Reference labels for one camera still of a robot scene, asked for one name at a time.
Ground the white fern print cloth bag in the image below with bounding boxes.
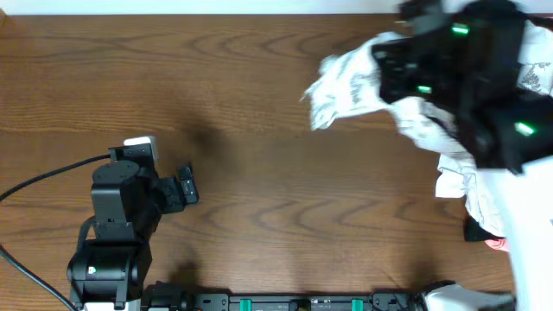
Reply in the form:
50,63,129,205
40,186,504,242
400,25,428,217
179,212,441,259
299,30,553,238

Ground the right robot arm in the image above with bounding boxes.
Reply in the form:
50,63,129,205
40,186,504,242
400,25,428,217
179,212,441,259
372,1,552,310

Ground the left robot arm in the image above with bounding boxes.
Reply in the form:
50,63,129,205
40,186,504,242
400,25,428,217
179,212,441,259
67,160,199,310

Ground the black garment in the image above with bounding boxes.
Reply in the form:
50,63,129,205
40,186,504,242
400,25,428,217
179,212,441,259
463,216,501,242

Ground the pink garment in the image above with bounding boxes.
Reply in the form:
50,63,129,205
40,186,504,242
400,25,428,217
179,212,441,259
485,238,510,252

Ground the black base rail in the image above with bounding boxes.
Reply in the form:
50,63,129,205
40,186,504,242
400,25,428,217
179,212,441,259
142,280,515,311

